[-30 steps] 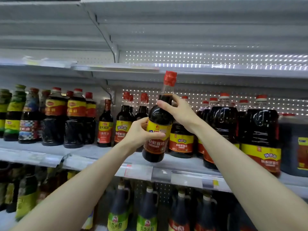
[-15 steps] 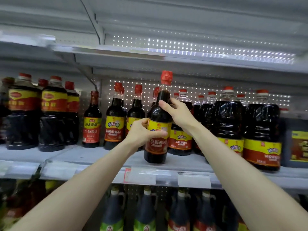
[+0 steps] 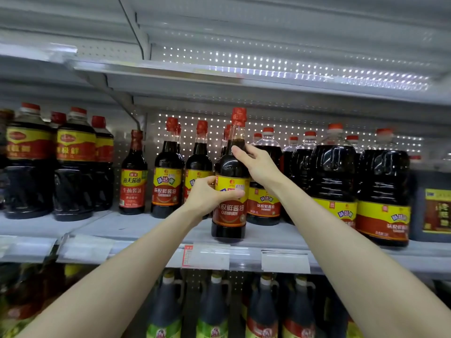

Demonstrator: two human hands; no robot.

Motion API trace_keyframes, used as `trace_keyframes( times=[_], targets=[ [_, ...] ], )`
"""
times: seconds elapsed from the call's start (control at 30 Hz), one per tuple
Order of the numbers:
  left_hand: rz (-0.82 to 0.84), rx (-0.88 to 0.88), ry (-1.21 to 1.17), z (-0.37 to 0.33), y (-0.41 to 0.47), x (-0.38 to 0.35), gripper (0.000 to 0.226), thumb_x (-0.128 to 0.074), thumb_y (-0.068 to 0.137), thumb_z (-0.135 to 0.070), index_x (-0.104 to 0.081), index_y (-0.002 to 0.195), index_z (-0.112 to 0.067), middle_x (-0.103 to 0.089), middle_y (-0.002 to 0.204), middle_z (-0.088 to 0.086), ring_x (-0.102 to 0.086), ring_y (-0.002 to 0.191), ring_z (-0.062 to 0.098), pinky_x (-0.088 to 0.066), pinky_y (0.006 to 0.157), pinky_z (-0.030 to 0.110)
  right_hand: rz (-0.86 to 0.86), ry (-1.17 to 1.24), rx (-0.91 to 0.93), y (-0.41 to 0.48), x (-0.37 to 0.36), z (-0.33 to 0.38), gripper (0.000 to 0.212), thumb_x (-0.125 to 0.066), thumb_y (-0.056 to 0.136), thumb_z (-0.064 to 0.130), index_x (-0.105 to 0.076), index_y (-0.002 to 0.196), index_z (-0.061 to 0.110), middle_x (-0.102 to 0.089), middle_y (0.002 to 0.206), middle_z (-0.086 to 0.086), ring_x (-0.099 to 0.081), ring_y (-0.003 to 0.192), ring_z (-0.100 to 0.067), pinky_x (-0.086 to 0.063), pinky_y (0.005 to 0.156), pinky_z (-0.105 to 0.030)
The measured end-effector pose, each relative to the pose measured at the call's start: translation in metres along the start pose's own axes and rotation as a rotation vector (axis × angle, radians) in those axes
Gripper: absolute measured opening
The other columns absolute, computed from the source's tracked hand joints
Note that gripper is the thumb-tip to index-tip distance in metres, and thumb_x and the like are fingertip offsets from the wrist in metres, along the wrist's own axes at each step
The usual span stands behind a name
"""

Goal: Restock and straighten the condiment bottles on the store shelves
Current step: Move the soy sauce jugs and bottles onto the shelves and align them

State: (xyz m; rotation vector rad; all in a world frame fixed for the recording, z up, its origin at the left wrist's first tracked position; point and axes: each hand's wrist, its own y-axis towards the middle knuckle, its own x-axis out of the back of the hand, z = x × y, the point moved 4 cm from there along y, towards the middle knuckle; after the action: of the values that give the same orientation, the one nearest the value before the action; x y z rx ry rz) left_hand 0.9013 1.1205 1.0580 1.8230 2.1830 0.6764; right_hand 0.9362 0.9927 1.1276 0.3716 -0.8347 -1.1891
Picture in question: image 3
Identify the row of dark red-capped bottles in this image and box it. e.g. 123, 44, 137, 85
117, 117, 321, 227

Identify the person's right forearm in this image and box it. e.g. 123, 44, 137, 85
270, 176, 451, 338

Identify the white metal store shelving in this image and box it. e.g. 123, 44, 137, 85
0, 0, 451, 338

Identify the person's left hand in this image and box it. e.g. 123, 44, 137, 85
185, 176, 242, 221

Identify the rice vinegar jug green label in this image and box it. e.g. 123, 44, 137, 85
195, 272, 231, 338

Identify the blue-label oyster sauce bottle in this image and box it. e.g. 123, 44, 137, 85
0, 109, 15, 208

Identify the red label dark sauce bottle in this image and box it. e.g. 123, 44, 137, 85
49, 112, 68, 131
92, 115, 116, 211

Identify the person's right hand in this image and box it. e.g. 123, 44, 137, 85
231, 143, 286, 189

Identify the person's left forearm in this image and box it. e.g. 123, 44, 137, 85
17, 207, 205, 338

